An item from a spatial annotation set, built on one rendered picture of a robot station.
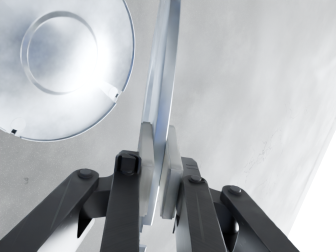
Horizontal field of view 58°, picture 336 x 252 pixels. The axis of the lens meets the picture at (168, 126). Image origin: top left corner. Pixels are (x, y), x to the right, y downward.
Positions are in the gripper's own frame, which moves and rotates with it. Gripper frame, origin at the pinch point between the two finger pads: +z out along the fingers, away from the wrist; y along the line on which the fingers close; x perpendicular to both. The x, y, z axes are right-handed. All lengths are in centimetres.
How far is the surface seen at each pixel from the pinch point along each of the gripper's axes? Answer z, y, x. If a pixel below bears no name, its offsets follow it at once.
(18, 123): 28.3, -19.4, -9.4
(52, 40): 30.7, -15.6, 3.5
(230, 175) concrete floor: 138, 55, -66
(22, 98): 28.5, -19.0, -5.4
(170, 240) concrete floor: 105, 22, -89
